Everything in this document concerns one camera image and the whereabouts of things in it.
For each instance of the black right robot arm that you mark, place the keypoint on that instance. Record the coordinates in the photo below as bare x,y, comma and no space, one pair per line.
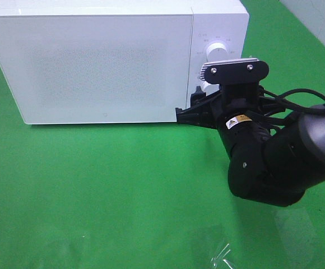
276,149

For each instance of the white microwave knob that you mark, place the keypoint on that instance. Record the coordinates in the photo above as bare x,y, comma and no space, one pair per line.
216,52
206,87

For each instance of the white microwave oven body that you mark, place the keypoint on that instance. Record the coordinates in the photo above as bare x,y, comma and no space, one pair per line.
212,21

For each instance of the white microwave door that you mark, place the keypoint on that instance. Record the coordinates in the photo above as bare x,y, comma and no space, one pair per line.
96,69

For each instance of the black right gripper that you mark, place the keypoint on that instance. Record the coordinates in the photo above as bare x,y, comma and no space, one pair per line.
224,109

